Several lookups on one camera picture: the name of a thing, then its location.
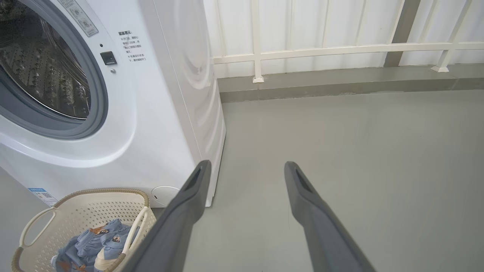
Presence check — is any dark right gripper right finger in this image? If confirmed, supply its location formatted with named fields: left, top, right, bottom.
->
left=284, top=161, right=377, bottom=272

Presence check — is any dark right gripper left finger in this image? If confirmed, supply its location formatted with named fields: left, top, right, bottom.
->
left=121, top=160, right=212, bottom=272

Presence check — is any blue cartoon print garment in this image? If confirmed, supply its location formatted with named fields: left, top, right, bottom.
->
left=53, top=219, right=114, bottom=272

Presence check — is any white front-load washing machine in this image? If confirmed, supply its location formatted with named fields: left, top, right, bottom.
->
left=0, top=0, right=226, bottom=208

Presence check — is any round white filter cover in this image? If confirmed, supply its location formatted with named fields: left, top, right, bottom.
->
left=151, top=185, right=180, bottom=207

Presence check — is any cream perforated laundry basket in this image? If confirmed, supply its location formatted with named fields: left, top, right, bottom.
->
left=11, top=188, right=157, bottom=272

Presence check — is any blue energy label sticker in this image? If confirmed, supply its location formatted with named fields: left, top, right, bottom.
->
left=27, top=188, right=58, bottom=207

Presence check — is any white metal railing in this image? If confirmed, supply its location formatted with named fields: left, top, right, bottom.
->
left=204, top=0, right=484, bottom=83

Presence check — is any grey pillar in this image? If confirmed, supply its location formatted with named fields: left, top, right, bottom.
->
left=384, top=0, right=421, bottom=68

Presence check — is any grey warning sticker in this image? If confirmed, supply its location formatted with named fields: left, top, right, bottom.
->
left=57, top=0, right=99, bottom=37

